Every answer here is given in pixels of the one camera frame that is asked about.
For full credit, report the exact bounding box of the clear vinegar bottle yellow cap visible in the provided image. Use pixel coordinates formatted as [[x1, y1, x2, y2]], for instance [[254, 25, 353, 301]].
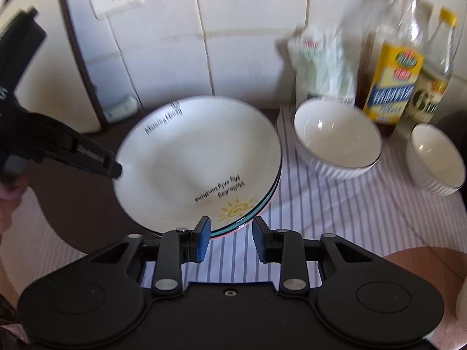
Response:
[[396, 7, 458, 135]]

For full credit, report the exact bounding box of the cooking wine bottle yellow label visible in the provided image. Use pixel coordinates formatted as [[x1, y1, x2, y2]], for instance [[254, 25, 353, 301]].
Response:
[[356, 0, 429, 132]]

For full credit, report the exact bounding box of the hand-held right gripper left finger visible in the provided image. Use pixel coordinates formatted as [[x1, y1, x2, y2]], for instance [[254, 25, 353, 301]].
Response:
[[89, 216, 212, 298]]

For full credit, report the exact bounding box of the blue fried egg print plate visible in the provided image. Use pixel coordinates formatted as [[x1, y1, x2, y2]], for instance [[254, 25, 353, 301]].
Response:
[[210, 175, 282, 237]]

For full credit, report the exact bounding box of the white cutting board dark rim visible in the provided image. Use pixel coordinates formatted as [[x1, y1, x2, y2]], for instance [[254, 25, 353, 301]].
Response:
[[0, 0, 104, 134]]

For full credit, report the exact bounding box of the pink bear print plate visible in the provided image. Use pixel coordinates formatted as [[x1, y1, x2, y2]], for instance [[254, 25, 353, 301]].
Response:
[[209, 190, 278, 241]]

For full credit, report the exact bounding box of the white cutting board stand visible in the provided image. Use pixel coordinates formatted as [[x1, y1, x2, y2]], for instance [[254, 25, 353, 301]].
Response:
[[102, 95, 141, 125]]

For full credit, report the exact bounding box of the person's left hand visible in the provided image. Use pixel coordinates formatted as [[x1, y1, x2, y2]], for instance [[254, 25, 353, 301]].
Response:
[[0, 178, 26, 234]]

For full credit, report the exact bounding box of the crumpled white plastic bag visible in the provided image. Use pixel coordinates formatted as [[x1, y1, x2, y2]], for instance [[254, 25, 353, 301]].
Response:
[[288, 25, 356, 106]]

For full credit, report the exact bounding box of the white plate with sun print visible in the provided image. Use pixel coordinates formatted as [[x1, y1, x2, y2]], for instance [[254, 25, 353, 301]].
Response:
[[112, 95, 283, 235]]

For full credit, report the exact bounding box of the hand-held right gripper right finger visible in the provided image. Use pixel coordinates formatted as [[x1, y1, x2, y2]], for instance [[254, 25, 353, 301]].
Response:
[[252, 216, 382, 296]]

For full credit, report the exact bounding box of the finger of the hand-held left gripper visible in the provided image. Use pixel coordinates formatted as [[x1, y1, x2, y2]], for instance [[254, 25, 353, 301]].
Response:
[[71, 135, 123, 179]]

